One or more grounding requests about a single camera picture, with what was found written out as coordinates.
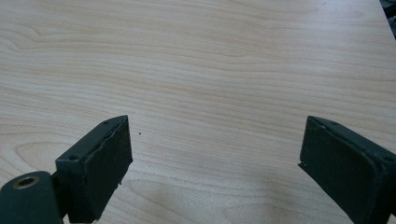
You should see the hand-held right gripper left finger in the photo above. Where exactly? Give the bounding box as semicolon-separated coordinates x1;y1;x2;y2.
55;114;134;224

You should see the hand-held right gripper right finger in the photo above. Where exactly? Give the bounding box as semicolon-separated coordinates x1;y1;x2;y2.
298;115;396;224

